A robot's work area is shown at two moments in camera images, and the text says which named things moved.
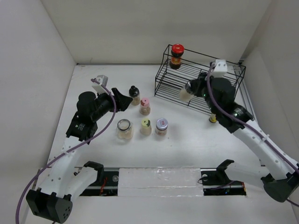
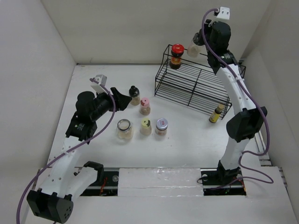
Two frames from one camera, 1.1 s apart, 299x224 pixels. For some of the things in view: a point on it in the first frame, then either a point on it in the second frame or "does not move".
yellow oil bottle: [212, 118] does not move
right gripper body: [202, 89] → [208, 30]
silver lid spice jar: [161, 125] does not move
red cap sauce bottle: [177, 52] does not move
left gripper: [122, 101] does not move
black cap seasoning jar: [185, 94] → [194, 49]
